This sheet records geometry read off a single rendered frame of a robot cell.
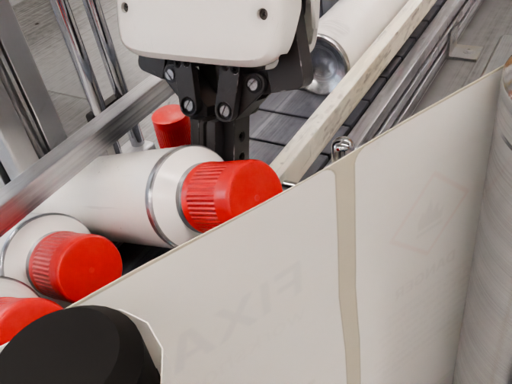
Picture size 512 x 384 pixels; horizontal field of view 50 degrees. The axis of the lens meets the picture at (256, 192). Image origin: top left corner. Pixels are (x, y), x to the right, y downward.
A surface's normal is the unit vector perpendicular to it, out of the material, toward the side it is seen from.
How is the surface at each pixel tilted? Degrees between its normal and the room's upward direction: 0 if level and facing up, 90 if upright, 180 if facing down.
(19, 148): 90
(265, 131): 0
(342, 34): 34
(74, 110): 0
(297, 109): 0
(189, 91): 69
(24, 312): 65
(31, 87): 90
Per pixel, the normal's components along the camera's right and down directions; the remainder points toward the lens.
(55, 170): 0.86, 0.23
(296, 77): -0.51, 0.29
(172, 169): 0.12, -0.44
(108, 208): -0.73, 0.20
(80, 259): 0.69, 0.01
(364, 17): 0.46, -0.43
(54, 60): -0.14, -0.76
